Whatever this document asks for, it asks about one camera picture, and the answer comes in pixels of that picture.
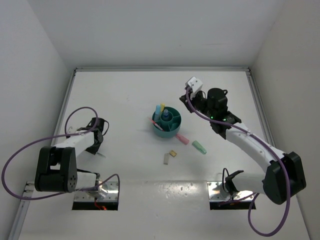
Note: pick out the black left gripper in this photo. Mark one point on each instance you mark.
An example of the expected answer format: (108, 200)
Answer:
(94, 150)

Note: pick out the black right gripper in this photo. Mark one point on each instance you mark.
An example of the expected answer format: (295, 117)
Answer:
(183, 99)

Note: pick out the clear spray bottle blue cap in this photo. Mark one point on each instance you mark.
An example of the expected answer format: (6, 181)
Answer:
(166, 115)

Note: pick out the yellow highlighter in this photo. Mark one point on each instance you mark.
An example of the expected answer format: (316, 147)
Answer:
(162, 107)

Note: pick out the pink highlighter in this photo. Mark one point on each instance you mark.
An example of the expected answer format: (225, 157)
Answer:
(182, 139)

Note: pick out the green highlighter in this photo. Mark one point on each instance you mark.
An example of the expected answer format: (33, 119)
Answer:
(199, 147)

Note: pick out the blue highlighter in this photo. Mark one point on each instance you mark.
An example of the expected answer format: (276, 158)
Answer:
(157, 113)

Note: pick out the red slim pen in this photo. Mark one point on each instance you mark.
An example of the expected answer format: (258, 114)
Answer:
(156, 125)

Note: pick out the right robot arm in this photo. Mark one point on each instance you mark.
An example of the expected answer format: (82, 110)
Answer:
(283, 174)

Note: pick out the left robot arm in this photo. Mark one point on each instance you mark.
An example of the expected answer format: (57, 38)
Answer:
(57, 165)

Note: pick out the teal round desk organizer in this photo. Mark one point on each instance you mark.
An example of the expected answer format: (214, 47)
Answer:
(170, 125)

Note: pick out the yellow eraser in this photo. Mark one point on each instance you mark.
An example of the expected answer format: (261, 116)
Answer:
(173, 153)

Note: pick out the grey eraser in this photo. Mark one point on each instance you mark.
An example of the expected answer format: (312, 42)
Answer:
(166, 158)

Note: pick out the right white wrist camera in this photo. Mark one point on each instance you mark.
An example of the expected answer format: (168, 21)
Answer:
(194, 84)

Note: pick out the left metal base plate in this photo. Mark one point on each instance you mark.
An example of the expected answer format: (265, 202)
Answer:
(108, 192)

